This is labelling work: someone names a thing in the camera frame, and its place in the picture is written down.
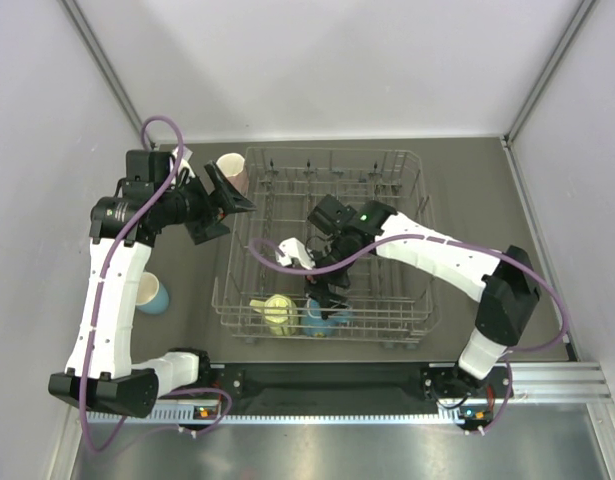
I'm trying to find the grey wire dish rack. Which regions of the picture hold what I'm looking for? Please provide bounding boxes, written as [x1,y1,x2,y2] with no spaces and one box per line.
[212,147,439,346]

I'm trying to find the pink mug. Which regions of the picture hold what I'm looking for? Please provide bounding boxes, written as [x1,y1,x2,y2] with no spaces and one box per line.
[216,153,249,195]

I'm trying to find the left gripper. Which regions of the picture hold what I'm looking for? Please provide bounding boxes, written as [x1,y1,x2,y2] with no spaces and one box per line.
[155,161,254,244]

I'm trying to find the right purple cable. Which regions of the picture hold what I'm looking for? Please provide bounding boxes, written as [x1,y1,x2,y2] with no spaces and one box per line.
[249,235,571,435]

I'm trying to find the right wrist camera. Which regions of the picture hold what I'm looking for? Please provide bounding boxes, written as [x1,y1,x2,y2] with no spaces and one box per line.
[275,237,315,270]

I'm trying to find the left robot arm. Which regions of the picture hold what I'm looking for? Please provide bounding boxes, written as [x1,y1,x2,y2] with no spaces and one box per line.
[48,149,255,418]

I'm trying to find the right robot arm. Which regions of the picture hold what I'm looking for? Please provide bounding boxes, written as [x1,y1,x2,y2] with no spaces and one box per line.
[307,195,541,397]

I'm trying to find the purple cable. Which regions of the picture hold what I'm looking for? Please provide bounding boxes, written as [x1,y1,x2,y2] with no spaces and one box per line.
[77,115,233,454]
[249,235,571,435]

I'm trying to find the plain blue mug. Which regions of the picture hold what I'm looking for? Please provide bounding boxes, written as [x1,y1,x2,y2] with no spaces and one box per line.
[136,272,170,315]

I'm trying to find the aluminium frame rail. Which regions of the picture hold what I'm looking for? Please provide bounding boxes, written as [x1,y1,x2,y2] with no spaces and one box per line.
[65,360,614,426]

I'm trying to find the blue floral mug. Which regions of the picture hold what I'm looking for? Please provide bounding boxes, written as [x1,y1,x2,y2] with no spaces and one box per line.
[300,299,351,338]

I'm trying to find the yellow mug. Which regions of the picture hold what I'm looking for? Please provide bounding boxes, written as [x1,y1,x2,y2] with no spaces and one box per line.
[249,294,300,336]

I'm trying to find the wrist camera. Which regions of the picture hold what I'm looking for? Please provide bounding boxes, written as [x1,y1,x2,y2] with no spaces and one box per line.
[170,146,195,177]
[275,237,315,270]

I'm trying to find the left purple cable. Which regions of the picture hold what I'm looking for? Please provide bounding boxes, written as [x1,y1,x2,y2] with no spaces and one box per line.
[77,115,233,454]

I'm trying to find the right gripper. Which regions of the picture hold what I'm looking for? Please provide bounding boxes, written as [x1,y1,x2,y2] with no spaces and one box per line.
[299,233,360,318]

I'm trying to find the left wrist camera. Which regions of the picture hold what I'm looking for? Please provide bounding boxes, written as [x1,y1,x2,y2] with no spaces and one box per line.
[170,146,195,177]

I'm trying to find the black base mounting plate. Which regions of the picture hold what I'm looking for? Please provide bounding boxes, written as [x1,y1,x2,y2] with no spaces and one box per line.
[155,362,512,402]

